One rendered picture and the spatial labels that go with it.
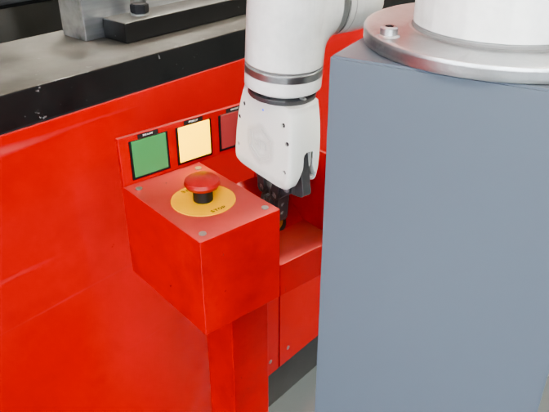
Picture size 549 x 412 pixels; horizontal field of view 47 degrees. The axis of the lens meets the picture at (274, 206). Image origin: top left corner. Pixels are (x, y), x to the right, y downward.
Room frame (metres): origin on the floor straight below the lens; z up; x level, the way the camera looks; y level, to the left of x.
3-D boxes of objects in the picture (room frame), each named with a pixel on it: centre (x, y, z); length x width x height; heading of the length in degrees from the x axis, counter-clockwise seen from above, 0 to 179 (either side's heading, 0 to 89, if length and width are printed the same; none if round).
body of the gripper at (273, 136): (0.67, -0.01, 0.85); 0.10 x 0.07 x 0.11; 40
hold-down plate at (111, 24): (1.04, 0.13, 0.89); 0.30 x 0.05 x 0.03; 139
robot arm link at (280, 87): (0.66, -0.01, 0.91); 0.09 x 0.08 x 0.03; 40
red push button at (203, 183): (0.62, 0.08, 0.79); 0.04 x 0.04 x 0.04
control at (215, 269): (0.65, 0.05, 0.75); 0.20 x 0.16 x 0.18; 130
